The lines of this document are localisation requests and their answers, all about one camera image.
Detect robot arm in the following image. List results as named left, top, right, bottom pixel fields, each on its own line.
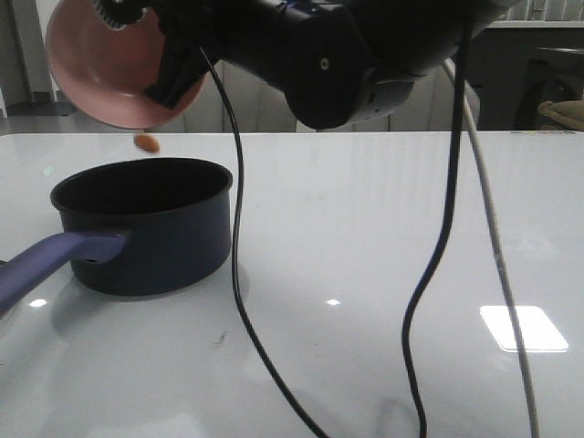
left=93, top=1, right=510, bottom=130

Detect white cable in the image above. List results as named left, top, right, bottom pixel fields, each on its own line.
left=441, top=58, right=541, bottom=438

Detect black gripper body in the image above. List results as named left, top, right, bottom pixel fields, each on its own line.
left=154, top=1, right=374, bottom=129

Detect dark kitchen counter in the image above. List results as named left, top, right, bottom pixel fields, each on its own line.
left=466, top=25, right=583, bottom=130

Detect left beige chair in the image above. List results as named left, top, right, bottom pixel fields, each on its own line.
left=183, top=61, right=297, bottom=132

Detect dark blue saucepan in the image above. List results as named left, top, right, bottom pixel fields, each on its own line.
left=1, top=158, right=233, bottom=312

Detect right beige chair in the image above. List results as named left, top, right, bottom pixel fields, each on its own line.
left=390, top=68, right=454, bottom=131

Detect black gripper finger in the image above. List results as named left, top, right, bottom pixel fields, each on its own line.
left=93, top=0, right=147, bottom=28
left=144, top=45, right=201, bottom=110

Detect orange ham slices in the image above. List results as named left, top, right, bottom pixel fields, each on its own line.
left=133, top=133, right=161, bottom=153

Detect pink bowl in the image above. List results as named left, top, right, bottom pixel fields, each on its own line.
left=46, top=1, right=204, bottom=129

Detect thin black cable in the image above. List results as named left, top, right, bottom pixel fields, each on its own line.
left=198, top=44, right=329, bottom=438

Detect beige chair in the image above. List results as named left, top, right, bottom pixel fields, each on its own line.
left=183, top=61, right=297, bottom=132
left=390, top=68, right=454, bottom=131

